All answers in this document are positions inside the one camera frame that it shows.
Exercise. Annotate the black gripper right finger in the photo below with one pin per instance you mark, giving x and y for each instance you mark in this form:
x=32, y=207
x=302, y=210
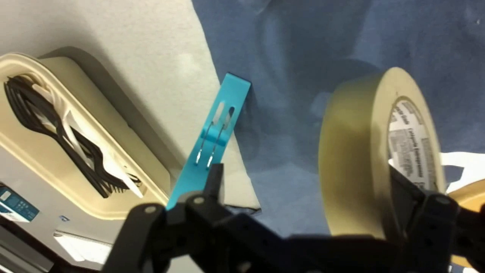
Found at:
x=429, y=233

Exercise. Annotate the black plastic cutlery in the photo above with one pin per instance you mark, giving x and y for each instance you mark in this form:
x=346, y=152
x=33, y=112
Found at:
x=61, y=137

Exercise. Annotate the beige plastic tray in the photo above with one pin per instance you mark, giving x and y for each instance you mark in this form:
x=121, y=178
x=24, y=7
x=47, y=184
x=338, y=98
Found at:
x=121, y=127

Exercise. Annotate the blue plastic clip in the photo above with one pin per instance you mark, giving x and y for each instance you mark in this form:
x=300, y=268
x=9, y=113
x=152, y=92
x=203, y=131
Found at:
x=217, y=131

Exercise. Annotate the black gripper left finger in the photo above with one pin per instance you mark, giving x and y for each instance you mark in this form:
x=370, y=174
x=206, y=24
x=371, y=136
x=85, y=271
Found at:
x=202, y=237

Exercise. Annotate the white plastic cutlery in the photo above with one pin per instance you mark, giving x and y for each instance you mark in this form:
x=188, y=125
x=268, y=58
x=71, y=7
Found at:
x=114, y=168

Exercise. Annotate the beige masking tape roll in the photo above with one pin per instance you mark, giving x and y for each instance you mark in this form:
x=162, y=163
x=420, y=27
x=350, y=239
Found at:
x=353, y=157

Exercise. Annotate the blue printed t-shirt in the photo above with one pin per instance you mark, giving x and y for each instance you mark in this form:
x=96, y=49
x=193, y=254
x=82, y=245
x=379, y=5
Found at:
x=312, y=61

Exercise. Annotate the white paper sheet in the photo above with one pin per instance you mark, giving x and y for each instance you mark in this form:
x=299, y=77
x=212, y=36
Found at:
x=80, y=247

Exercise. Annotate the small blue card box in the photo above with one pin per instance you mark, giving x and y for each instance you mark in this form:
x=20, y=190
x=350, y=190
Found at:
x=17, y=203

